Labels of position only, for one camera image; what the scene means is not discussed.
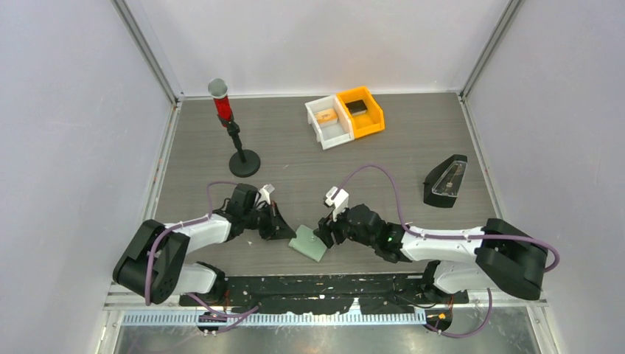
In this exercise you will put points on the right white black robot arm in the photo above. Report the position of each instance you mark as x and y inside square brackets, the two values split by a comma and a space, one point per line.
[496, 255]

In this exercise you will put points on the black item in orange bin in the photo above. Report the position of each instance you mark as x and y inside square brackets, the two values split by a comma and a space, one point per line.
[356, 108]

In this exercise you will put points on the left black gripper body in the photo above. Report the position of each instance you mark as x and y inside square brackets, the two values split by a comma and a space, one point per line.
[261, 220]

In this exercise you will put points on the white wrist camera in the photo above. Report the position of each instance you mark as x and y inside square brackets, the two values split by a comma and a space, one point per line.
[264, 194]
[337, 200]

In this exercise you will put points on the orange plastic bin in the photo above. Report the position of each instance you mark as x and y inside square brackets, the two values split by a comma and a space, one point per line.
[373, 121]

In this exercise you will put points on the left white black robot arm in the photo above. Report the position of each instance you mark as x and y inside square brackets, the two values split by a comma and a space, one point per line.
[154, 266]

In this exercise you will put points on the black microphone stand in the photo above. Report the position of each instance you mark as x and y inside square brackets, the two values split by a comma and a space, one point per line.
[244, 163]

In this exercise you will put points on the white plastic bin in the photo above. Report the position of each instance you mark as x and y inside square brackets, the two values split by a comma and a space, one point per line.
[330, 136]

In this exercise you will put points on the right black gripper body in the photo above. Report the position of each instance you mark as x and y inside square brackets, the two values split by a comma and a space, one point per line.
[343, 230]

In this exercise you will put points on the red grey microphone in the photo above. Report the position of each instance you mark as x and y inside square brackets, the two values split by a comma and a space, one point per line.
[218, 90]

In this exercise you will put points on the black metronome clear cover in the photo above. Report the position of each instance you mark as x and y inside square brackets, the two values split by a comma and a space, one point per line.
[442, 184]

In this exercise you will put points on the green card holder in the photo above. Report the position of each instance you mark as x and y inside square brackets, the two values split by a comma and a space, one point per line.
[308, 244]

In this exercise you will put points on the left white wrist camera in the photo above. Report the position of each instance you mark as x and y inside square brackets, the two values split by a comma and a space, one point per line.
[264, 194]

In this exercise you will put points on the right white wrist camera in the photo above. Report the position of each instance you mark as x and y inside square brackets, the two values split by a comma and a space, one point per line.
[337, 200]

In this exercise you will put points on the orange card in white bin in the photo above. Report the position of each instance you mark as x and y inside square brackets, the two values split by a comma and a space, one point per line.
[326, 117]

